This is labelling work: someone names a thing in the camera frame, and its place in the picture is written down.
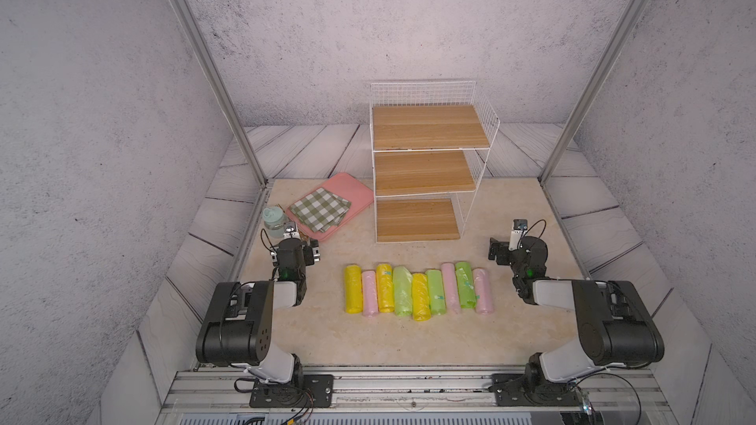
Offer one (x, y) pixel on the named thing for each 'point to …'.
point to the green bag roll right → (465, 283)
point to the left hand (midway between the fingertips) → (300, 240)
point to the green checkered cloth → (321, 210)
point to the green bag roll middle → (435, 290)
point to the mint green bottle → (274, 219)
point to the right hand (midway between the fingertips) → (510, 237)
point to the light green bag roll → (403, 290)
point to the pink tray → (348, 188)
